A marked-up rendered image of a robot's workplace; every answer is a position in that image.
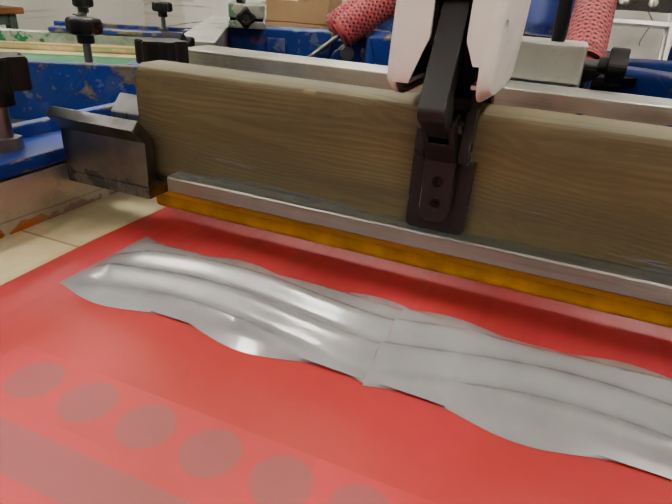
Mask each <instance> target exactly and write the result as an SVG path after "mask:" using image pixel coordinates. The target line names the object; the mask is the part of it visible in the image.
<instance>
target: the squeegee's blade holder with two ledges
mask: <svg viewBox="0 0 672 504"><path fill-rule="evenodd" d="M167 184H168V190H169V191H170V192H173V193H178V194H182V195H186V196H191V197H195V198H200V199H204V200H208V201H213V202H217V203H221V204H226V205H230V206H234V207H239V208H243V209H247V210H252V211H256V212H261V213H265V214H269V215H274V216H278V217H282V218H287V219H291V220H295V221H300V222H304V223H308V224H313V225H317V226H322V227H326V228H330V229H335V230H339V231H343V232H348V233H352V234H356V235H361V236H365V237H369V238H374V239H378V240H383V241H387V242H391V243H396V244H400V245H404V246H409V247H413V248H417V249H422V250H426V251H430V252H435V253H439V254H444V255H448V256H452V257H457V258H461V259H465V260H470V261H474V262H478V263H483V264H487V265H491V266H496V267H500V268H505V269H509V270H513V271H518V272H522V273H526V274H531V275H535V276H539V277H544V278H548V279H552V280H557V281H561V282H566V283H570V284H574V285H579V286H583V287H587V288H592V289H596V290H600V291H605V292H609V293H613V294H618V295H622V296H627V297H631V298H635V299H640V300H644V301H648V302H653V303H657V304H661V305H666V306H670V307H672V276H669V275H664V274H660V273H655V272H650V271H646V270H641V269H636V268H632V267H627V266H622V265H617V264H613V263H608V262H603V261H599V260H594V259H589V258H585V257H580V256H575V255H570V254H566V253H561V252H556V251H552V250H547V249H542V248H537V247H533V246H528V245H523V244H519V243H514V242H509V241H505V240H500V239H495V238H490V237H486V236H481V235H476V234H472V233H467V232H462V233H461V234H460V235H453V234H448V233H444V232H439V231H434V230H429V229H425V228H420V227H415V226H411V225H409V224H408V223H407V222H406V219H401V218H396V217H392V216H387V215H382V214H378V213H373V212H368V211H364V210H359V209H354V208H349V207H345V206H340V205H335V204H331V203H326V202H321V201H317V200H312V199H307V198H302V197H298V196H293V195H288V194H284V193H279V192H274V191H269V190H265V189H260V188H255V187H251V186H246V185H241V184H237V183H232V182H227V181H222V180H218V179H213V178H208V177H204V176H199V175H194V174H190V173H185V172H180V171H179V172H176V173H174V174H172V175H169V176H168V177H167Z"/></svg>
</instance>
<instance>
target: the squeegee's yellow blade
mask: <svg viewBox="0 0 672 504"><path fill-rule="evenodd" d="M163 194H165V195H169V196H174V197H178V198H182V199H186V200H191V201H195V202H199V203H204V204H208V205H212V206H217V207H221V208H225V209H229V210H234V211H238V212H242V213H247V214H251V215H255V216H260V217H264V218H268V219H272V220H277V221H281V222H285V223H290V224H294V225H298V226H303V227H307V228H311V229H315V230H320V231H324V232H328V233H333V234H337V235H341V236H346V237H350V238H354V239H358V240H363V241H367V242H371V243H376V244H380V245H384V246H389V247H393V248H397V249H401V250H406V251H410V252H414V253H419V254H423V255H427V256H432V257H436V258H440V259H445V260H449V261H453V262H457V263H462V264H466V265H470V266H475V267H479V268H483V269H488V270H492V271H496V272H500V273H505V274H509V275H513V276H518V277H522V278H526V279H531V280H535V281H539V282H543V283H548V284H552V285H556V286H561V287H565V288H569V289H574V290H578V291H582V292H586V293H591V294H595V295H599V296H604V297H608V298H612V299H617V300H621V301H625V302H629V303H634V304H638V305H642V306H647V307H651V308H655V309H660V310H664V311H668V312H672V307H670V306H666V305H661V304H657V303H653V302H648V301H644V300H640V299H635V298H631V297H627V296H622V295H618V294H613V293H609V292H605V291H600V290H596V289H592V288H587V287H583V286H579V285H574V284H570V283H566V282H561V281H557V280H552V279H548V278H544V277H539V276H535V275H531V274H526V273H522V272H518V271H513V270H509V269H505V268H500V267H496V266H491V265H487V264H483V263H478V262H474V261H470V260H465V259H461V258H457V257H452V256H448V255H444V254H439V253H435V252H430V251H426V250H422V249H417V248H413V247H409V246H404V245H400V244H396V243H391V242H387V241H383V240H378V239H374V238H369V237H365V236H361V235H356V234H352V233H348V232H343V231H339V230H335V229H330V228H326V227H322V226H317V225H313V224H308V223H304V222H300V221H295V220H291V219H287V218H282V217H278V216H274V215H269V214H265V213H261V212H256V211H252V210H247V209H243V208H239V207H234V206H230V205H226V204H221V203H217V202H213V201H208V200H204V199H200V198H195V197H191V196H186V195H182V194H178V193H173V192H170V191H169V190H168V192H165V193H163Z"/></svg>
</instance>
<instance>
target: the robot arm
mask: <svg viewBox="0 0 672 504"><path fill-rule="evenodd" d="M530 3H531V0H396V7H395V14H394V22H393V30H392V37H391V45H390V53H389V61H388V71H387V79H388V82H389V84H390V86H391V87H392V88H393V90H394V91H396V92H400V93H404V92H407V91H409V90H411V89H413V88H415V87H417V86H419V85H421V84H423V87H422V91H421V95H420V99H419V103H418V108H417V120H418V125H417V132H416V139H415V146H414V154H413V162H412V170H411V178H410V186H409V195H408V203H407V211H406V222H407V223H408V224H409V225H411V226H415V227H420V228H425V229H429V230H434V231H439V232H444V233H448V234H453V235H460V234H461V233H462V232H463V231H464V229H465V225H466V219H467V214H468V208H469V202H470V197H471V191H472V185H473V180H474V174H475V168H476V162H474V161H470V160H471V156H472V151H473V146H474V141H475V135H476V130H477V125H478V119H479V114H480V109H481V106H482V102H486V103H493V102H494V96H495V94H496V93H497V92H498V91H499V90H500V89H501V88H502V87H503V86H504V85H505V84H506V83H507V82H508V81H509V80H510V78H511V76H512V73H513V70H514V67H515V63H516V60H517V56H518V52H519V48H520V44H521V41H522V37H523V33H524V29H525V25H526V20H527V16H528V12H529V8H530ZM454 110H462V111H466V113H465V119H464V121H462V118H461V115H460V114H456V113H454V114H453V112H454ZM462 126H463V130H462V128H461V127H462Z"/></svg>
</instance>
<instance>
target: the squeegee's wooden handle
mask: <svg viewBox="0 0 672 504"><path fill-rule="evenodd" d="M135 84H136V94H137V103H138V113H139V123H140V124H141V125H142V126H143V127H144V129H145V130H146V131H147V132H148V133H149V134H150V135H151V136H152V142H153V152H154V163H155V174H156V180H159V181H164V182H167V177H168V176H169V175H172V174H174V173H176V172H179V171H180V172H185V173H190V174H194V175H199V176H204V177H208V178H213V179H218V180H222V181H227V182H232V183H237V184H241V185H246V186H251V187H255V188H260V189H265V190H269V191H274V192H279V193H284V194H288V195H293V196H298V197H302V198H307V199H312V200H317V201H321V202H326V203H331V204H335V205H340V206H345V207H349V208H354V209H359V210H364V211H368V212H373V213H378V214H382V215H387V216H392V217H396V218H401V219H406V211H407V203H408V195H409V186H410V178H411V170H412V162H413V154H414V146H415V139H416V132H417V125H418V120H417V108H418V103H419V99H420V95H421V94H417V93H409V92H404V93H400V92H396V91H394V90H387V89H379V88H371V87H364V86H356V85H349V84H341V83H333V82H326V81H318V80H310V79H303V78H295V77H288V76H280V75H272V74H265V73H257V72H249V71H242V70H234V69H227V68H219V67H211V66H204V65H196V64H189V63H181V62H173V61H166V60H155V61H148V62H141V63H140V64H139V65H138V66H137V70H136V74H135ZM470 161H474V162H476V168H475V174H474V180H473V185H472V191H471V197H470V202H469V208H468V214H467V219H466V225H465V229H464V231H463V232H467V233H472V234H476V235H481V236H486V237H490V238H495V239H500V240H505V241H509V242H514V243H519V244H523V245H528V246H533V247H537V248H542V249H547V250H552V251H556V252H561V253H566V254H570V255H575V256H580V257H585V258H589V259H594V260H599V261H603V262H608V263H613V264H617V265H622V266H627V267H632V268H636V269H641V270H646V271H650V272H655V273H660V274H664V275H669V276H672V127H668V126H661V125H653V124H646V123H638V122H630V121H623V120H615V119H607V118H600V117H592V116H585V115H577V114H569V113H562V112H554V111H547V110H539V109H531V108H524V107H516V106H508V105H501V104H493V103H486V102H482V106H481V109H480V114H479V119H478V125H477V130H476V135H475V141H474V146H473V151H472V156H471V160H470Z"/></svg>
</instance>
